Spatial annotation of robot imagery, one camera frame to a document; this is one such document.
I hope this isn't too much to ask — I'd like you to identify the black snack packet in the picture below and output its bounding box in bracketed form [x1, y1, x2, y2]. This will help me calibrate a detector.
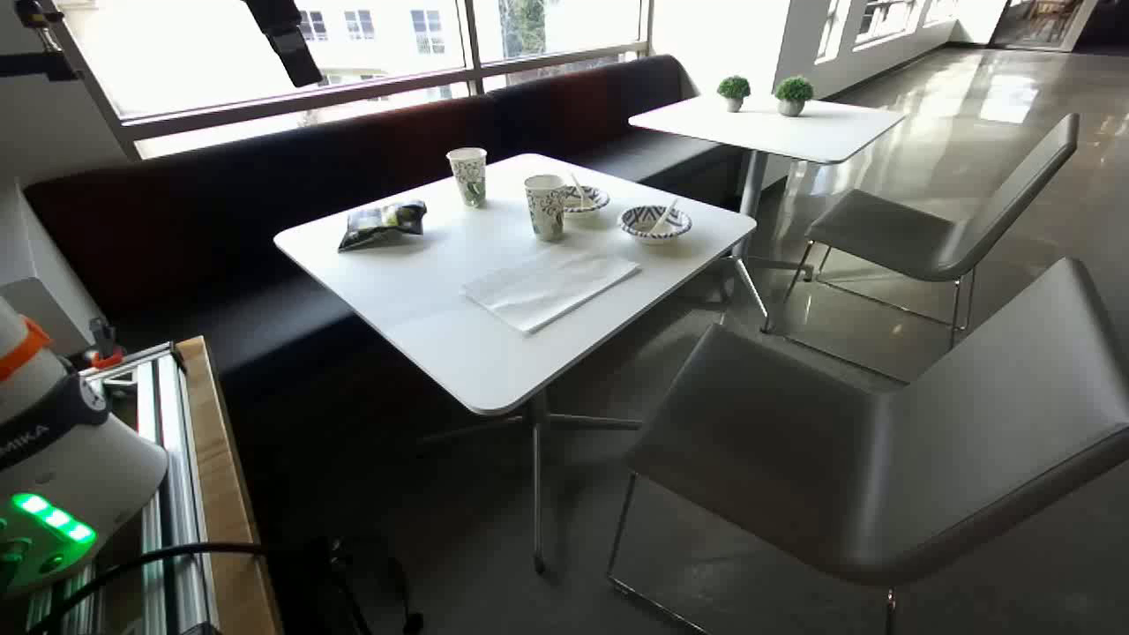
[338, 200, 425, 251]

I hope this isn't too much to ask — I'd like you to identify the grey chair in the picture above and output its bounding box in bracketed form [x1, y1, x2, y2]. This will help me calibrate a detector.
[788, 115, 1078, 343]
[629, 258, 1129, 593]

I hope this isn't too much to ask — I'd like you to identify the black cable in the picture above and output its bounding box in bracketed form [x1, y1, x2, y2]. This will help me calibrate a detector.
[22, 539, 425, 635]

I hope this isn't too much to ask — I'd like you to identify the patterned bowl near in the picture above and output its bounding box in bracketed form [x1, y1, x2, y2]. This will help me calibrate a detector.
[618, 205, 692, 243]

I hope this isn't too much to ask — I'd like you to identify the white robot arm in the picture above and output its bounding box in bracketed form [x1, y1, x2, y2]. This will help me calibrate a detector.
[0, 187, 170, 601]

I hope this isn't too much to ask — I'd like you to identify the patterned bowl far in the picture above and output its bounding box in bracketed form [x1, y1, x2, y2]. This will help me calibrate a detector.
[563, 185, 610, 214]

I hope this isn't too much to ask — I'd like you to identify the dark bench sofa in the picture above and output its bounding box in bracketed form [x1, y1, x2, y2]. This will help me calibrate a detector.
[26, 57, 748, 378]

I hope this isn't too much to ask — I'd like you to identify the white paper napkin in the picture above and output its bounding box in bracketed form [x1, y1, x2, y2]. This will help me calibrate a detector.
[461, 251, 640, 334]

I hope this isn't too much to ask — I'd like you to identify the small potted plant right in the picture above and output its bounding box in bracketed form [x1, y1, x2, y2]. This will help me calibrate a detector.
[774, 75, 816, 118]

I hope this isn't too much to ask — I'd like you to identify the grey chair far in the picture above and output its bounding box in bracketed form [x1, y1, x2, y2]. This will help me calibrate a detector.
[788, 115, 1078, 343]

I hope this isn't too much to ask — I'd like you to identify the patterned bowl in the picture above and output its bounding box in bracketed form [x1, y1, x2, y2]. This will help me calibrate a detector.
[618, 205, 692, 243]
[563, 185, 610, 214]

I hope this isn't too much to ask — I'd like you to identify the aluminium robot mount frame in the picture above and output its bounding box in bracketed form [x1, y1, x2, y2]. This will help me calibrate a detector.
[46, 345, 222, 635]

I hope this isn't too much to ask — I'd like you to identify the white square table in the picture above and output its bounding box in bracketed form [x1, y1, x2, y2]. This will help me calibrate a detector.
[273, 153, 757, 578]

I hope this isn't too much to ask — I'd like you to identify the small potted plant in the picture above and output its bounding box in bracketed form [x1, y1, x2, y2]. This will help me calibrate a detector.
[715, 75, 751, 115]
[774, 75, 816, 118]

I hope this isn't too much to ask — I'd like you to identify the small potted plant left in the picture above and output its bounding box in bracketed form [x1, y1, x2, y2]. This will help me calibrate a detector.
[715, 75, 751, 115]

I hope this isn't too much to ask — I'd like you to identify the paper cup left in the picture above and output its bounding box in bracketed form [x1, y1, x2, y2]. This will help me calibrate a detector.
[447, 150, 488, 210]

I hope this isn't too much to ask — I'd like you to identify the grey chair near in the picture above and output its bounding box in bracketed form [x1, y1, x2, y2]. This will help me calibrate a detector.
[629, 258, 1129, 593]

